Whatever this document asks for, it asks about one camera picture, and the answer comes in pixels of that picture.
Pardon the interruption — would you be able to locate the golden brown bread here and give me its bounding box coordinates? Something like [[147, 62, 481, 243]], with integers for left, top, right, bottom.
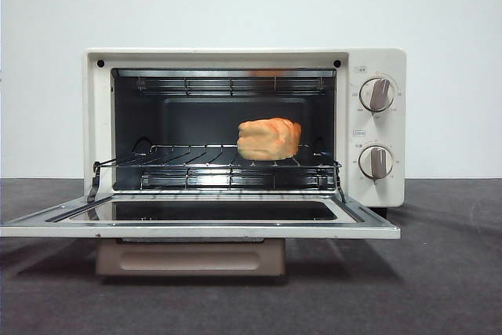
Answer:
[[237, 117, 303, 162]]

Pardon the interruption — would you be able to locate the oven door with brown handle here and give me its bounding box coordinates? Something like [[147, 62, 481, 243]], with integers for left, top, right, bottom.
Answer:
[[0, 193, 402, 277]]

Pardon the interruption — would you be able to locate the small beige brown oven knob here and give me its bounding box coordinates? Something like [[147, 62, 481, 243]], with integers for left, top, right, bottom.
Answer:
[[358, 145, 395, 180]]

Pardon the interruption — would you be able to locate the large beige brown oven knob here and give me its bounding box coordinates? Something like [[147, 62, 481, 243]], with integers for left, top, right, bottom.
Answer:
[[359, 78, 395, 112]]

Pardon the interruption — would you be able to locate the white toaster oven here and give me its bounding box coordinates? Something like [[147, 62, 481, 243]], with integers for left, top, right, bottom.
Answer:
[[82, 47, 407, 218]]

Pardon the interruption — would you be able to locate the metal wire oven rack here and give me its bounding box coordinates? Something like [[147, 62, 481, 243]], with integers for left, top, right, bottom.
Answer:
[[93, 144, 343, 169]]

